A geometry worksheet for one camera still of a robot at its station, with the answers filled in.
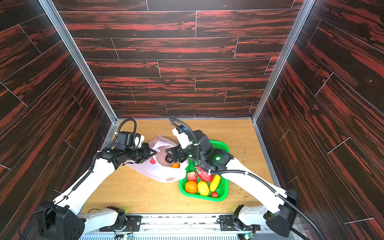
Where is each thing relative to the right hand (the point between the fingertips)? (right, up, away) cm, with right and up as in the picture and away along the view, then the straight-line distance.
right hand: (175, 144), depth 68 cm
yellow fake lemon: (+14, -25, +12) cm, 31 cm away
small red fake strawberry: (+20, -28, +12) cm, 37 cm away
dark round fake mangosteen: (-7, -11, +25) cm, 28 cm away
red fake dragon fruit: (+14, -18, +14) cm, 27 cm away
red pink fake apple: (+8, -20, +17) cm, 28 cm away
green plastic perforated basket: (+26, -27, +16) cm, 40 cm away
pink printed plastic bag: (-10, -11, +7) cm, 17 cm away
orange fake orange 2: (-2, -15, +21) cm, 26 cm away
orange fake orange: (+7, -24, +11) cm, 27 cm away
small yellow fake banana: (+21, -23, +15) cm, 34 cm away
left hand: (-10, -5, +10) cm, 15 cm away
